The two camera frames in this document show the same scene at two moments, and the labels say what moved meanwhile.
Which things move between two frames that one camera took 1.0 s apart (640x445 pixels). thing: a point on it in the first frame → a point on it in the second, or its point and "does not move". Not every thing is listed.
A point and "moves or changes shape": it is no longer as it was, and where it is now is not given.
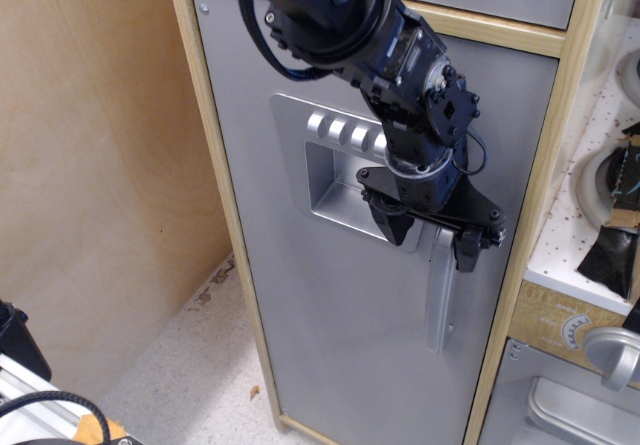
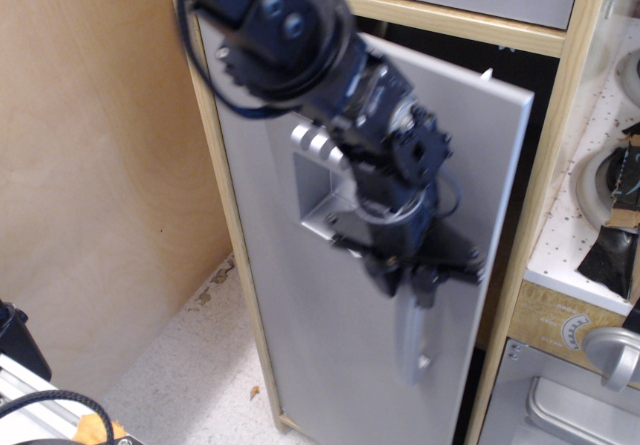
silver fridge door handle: (440, 288) → (414, 323)
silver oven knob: (615, 354) does not move
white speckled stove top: (580, 200) does not move
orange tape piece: (89, 430) does not move
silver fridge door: (372, 342) moves or changes shape
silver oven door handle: (581, 416) does not move
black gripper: (447, 197) → (426, 239)
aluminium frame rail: (49, 419) does not move
